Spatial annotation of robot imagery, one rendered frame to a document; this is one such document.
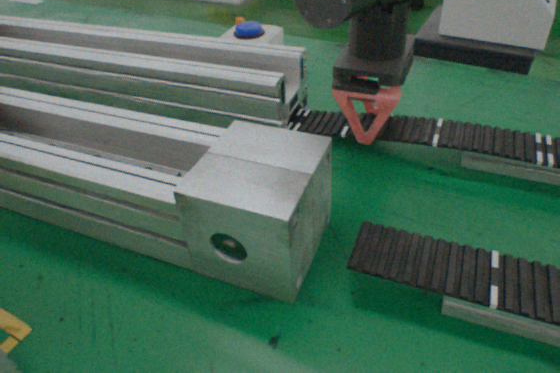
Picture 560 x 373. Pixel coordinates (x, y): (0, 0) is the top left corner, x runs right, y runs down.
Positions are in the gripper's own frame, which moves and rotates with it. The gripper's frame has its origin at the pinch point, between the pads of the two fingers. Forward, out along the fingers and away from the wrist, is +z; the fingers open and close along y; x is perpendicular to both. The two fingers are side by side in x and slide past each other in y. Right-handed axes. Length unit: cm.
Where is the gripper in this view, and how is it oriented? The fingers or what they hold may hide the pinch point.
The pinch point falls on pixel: (370, 124)
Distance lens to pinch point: 50.0
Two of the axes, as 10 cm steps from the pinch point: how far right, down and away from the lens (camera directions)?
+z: 0.5, 7.9, 6.1
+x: 9.3, 2.0, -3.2
